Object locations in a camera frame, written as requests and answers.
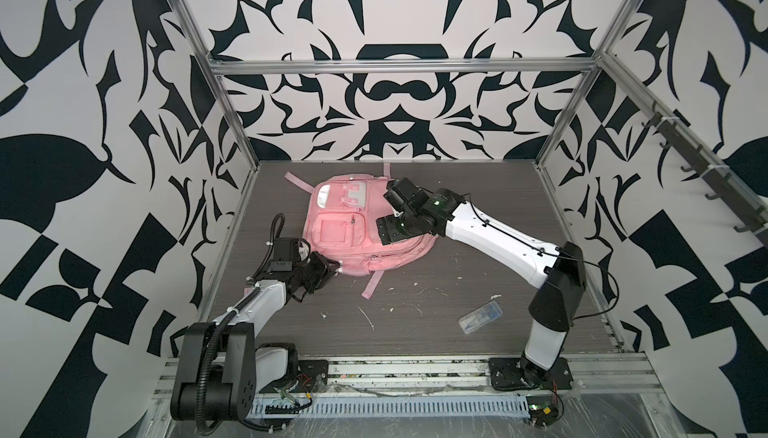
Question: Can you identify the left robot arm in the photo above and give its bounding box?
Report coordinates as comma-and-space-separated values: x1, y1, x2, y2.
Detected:
170, 238, 341, 435

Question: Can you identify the pink student backpack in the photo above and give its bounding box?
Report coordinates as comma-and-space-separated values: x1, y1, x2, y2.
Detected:
284, 163, 437, 299

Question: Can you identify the grey hook rack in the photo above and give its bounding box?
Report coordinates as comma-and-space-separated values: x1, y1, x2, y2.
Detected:
641, 102, 767, 247

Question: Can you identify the aluminium front rail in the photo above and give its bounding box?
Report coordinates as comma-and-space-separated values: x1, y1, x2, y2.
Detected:
149, 350, 664, 403

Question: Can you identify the aluminium frame crossbar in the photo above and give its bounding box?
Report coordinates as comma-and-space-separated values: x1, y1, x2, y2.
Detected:
209, 58, 596, 76

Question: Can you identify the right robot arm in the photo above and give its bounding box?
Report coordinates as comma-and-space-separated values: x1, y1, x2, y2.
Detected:
376, 178, 587, 381

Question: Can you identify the black corrugated cable hose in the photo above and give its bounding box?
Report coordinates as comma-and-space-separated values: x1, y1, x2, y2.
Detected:
194, 212, 313, 437

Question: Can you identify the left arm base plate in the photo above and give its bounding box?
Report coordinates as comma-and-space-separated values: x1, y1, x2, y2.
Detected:
260, 359, 329, 394

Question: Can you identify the clear plastic ruler box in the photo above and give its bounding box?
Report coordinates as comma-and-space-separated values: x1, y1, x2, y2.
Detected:
458, 300, 503, 334

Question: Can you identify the white vented cable duct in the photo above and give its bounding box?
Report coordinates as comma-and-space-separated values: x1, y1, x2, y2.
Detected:
248, 396, 530, 419

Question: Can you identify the small green circuit board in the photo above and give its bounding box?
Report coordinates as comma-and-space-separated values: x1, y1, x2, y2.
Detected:
527, 395, 565, 429

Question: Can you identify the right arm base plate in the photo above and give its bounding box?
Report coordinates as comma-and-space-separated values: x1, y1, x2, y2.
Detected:
488, 357, 573, 392

